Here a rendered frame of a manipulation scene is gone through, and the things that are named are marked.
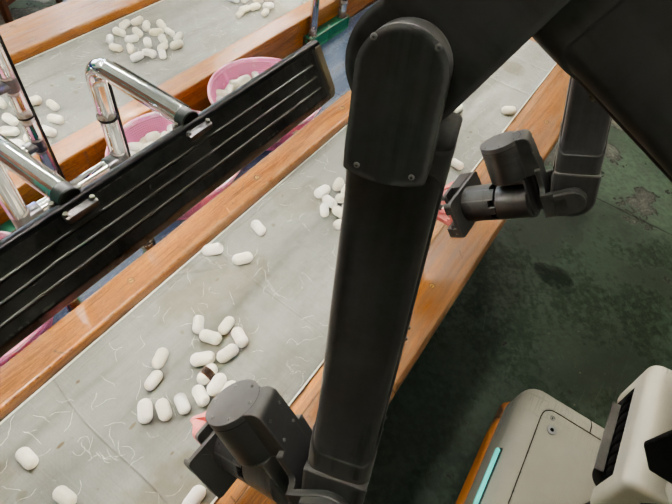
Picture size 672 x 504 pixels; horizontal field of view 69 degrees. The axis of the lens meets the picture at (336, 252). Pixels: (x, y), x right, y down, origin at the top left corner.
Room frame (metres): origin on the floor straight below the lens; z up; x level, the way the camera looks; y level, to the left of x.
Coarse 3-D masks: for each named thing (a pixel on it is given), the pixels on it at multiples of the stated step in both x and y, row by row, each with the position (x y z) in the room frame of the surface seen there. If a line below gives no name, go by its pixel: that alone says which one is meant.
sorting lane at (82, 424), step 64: (512, 64) 1.33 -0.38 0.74; (256, 256) 0.50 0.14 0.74; (320, 256) 0.53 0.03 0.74; (128, 320) 0.33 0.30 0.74; (192, 320) 0.35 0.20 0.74; (256, 320) 0.38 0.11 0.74; (320, 320) 0.40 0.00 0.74; (64, 384) 0.21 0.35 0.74; (128, 384) 0.23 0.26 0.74; (192, 384) 0.25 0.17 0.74; (0, 448) 0.11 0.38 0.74; (64, 448) 0.13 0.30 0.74; (128, 448) 0.14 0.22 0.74; (192, 448) 0.16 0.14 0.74
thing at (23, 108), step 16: (0, 48) 0.57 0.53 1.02; (0, 64) 0.56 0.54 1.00; (0, 80) 0.56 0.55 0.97; (16, 80) 0.57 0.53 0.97; (16, 96) 0.56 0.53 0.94; (16, 112) 0.56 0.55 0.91; (32, 112) 0.58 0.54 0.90; (32, 128) 0.56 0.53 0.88; (32, 144) 0.56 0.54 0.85; (48, 144) 0.58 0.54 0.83; (48, 160) 0.56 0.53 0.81
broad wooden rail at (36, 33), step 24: (72, 0) 1.15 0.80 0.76; (96, 0) 1.17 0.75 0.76; (120, 0) 1.19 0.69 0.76; (144, 0) 1.23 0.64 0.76; (24, 24) 1.00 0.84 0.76; (48, 24) 1.02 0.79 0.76; (72, 24) 1.04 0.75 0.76; (96, 24) 1.09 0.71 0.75; (24, 48) 0.92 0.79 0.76; (48, 48) 0.96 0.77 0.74
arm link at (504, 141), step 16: (496, 144) 0.56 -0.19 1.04; (512, 144) 0.55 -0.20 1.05; (528, 144) 0.55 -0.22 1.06; (496, 160) 0.54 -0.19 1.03; (512, 160) 0.54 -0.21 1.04; (528, 160) 0.55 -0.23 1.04; (496, 176) 0.54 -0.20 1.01; (512, 176) 0.53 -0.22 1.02; (528, 176) 0.54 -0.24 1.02; (544, 176) 0.55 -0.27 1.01; (544, 192) 0.52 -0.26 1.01; (560, 192) 0.51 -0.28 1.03; (576, 192) 0.50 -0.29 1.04; (544, 208) 0.50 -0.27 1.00; (560, 208) 0.50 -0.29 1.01; (576, 208) 0.49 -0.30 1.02
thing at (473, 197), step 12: (468, 180) 0.60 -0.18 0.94; (456, 192) 0.57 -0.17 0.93; (468, 192) 0.56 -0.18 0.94; (480, 192) 0.56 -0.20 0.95; (492, 192) 0.55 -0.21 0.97; (444, 204) 0.54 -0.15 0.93; (456, 204) 0.54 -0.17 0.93; (468, 204) 0.55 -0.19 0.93; (480, 204) 0.54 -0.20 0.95; (456, 216) 0.53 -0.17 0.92; (468, 216) 0.54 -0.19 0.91; (480, 216) 0.53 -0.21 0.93; (492, 216) 0.53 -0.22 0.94; (456, 228) 0.52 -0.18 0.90; (468, 228) 0.53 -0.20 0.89
